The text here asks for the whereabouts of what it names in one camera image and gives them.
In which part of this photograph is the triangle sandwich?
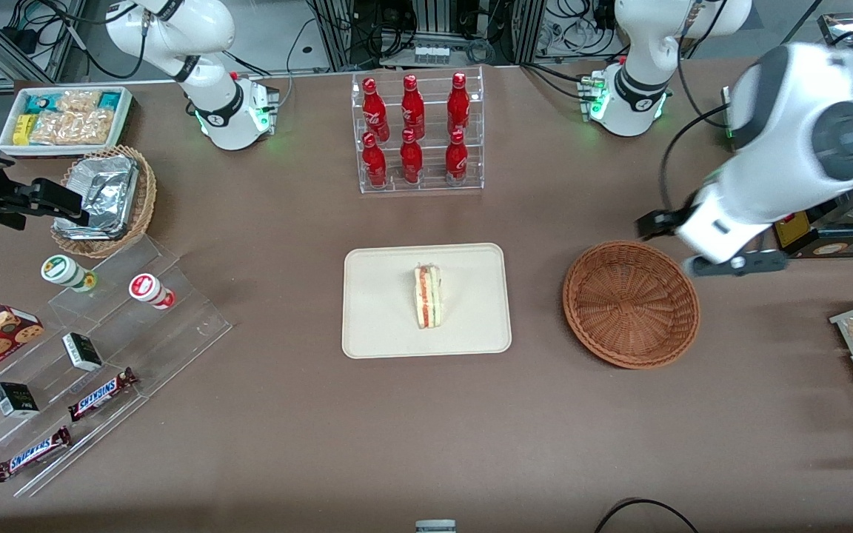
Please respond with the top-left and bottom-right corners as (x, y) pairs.
(413, 264), (444, 330)

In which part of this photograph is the aluminium foil tray stack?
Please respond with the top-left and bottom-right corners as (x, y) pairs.
(53, 154), (140, 241)

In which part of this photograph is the brown wicker basket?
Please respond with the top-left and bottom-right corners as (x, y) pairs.
(563, 241), (701, 369)

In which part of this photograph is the light wicker basket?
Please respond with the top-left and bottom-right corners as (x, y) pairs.
(50, 144), (157, 260)

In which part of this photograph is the cream rectangular tray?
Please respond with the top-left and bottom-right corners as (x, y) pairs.
(342, 243), (512, 360)

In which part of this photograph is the white snack bin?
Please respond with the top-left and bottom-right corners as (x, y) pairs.
(0, 85), (135, 160)

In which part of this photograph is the green sunflower yogurt cup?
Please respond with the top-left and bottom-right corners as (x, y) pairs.
(41, 254), (98, 293)

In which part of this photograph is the large clear cracker bag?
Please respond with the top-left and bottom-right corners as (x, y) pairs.
(30, 109), (116, 147)

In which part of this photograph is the small clear cracker bag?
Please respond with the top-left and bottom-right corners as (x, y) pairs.
(56, 90), (101, 113)

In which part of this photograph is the red strawberry yogurt cup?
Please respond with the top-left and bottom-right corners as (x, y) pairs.
(128, 273), (176, 310)

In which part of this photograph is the black Face carton box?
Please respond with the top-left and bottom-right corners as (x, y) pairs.
(0, 382), (40, 419)

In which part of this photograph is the clear acrylic stepped shelf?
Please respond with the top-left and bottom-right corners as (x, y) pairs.
(0, 235), (233, 498)

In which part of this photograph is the Snickers chocolate bar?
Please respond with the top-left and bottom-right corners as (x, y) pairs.
(0, 426), (73, 483)
(67, 367), (138, 423)

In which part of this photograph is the red cola bottle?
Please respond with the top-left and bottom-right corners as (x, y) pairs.
(401, 74), (426, 140)
(447, 72), (471, 135)
(400, 129), (424, 185)
(362, 133), (388, 189)
(445, 130), (469, 186)
(362, 77), (390, 143)

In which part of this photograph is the small metal box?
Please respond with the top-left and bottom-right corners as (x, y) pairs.
(817, 13), (853, 47)

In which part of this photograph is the clear acrylic bottle rack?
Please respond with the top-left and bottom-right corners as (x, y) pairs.
(351, 65), (485, 195)

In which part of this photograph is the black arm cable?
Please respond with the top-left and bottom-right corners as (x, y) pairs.
(660, 104), (731, 215)

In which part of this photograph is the black floor cable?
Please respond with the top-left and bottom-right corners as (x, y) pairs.
(593, 497), (701, 533)

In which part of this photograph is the aluminium equipment frame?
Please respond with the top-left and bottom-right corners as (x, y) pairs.
(308, 0), (546, 71)

